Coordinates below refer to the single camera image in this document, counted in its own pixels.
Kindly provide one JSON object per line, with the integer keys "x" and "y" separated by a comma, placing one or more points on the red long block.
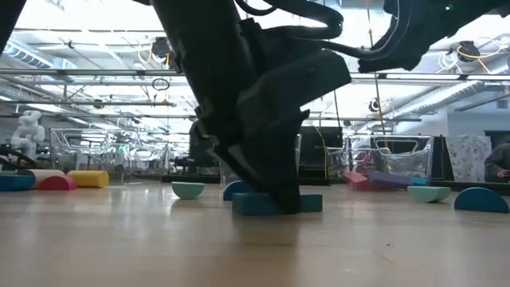
{"x": 364, "y": 185}
{"x": 354, "y": 176}

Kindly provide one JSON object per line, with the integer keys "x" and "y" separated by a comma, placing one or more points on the small blue block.
{"x": 16, "y": 183}

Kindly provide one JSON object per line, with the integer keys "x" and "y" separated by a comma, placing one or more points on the blue long block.
{"x": 419, "y": 182}

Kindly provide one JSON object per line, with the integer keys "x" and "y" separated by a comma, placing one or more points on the yellow cylinder block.
{"x": 88, "y": 179}

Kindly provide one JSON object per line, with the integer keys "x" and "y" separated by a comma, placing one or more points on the person's hand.
{"x": 503, "y": 174}

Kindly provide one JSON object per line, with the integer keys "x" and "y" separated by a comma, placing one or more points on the silver air duct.
{"x": 446, "y": 95}

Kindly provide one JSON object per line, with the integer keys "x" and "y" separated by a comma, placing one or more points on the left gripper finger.
{"x": 275, "y": 159}
{"x": 235, "y": 169}

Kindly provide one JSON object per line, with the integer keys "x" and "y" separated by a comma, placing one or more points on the red half cylinder block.
{"x": 57, "y": 184}

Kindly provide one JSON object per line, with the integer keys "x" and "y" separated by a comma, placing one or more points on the white patterned panel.
{"x": 468, "y": 155}

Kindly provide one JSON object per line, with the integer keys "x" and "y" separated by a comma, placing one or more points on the purple long block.
{"x": 390, "y": 180}

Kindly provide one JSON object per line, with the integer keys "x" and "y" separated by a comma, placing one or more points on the grey overhead beam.
{"x": 79, "y": 72}

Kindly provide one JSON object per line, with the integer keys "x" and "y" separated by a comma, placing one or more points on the teal long block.
{"x": 253, "y": 204}

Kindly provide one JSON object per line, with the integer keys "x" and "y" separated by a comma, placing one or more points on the small round ceiling fixture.
{"x": 374, "y": 105}

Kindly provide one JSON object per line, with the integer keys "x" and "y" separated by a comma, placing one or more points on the black aluminium table frame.
{"x": 191, "y": 179}

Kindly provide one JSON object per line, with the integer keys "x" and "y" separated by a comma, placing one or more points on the person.
{"x": 494, "y": 159}

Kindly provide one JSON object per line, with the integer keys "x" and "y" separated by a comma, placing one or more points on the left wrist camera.
{"x": 303, "y": 79}

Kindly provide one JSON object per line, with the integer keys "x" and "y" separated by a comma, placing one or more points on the white humanoid robot figure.
{"x": 28, "y": 135}

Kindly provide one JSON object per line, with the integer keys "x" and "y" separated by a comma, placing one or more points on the black curved machine part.
{"x": 24, "y": 159}

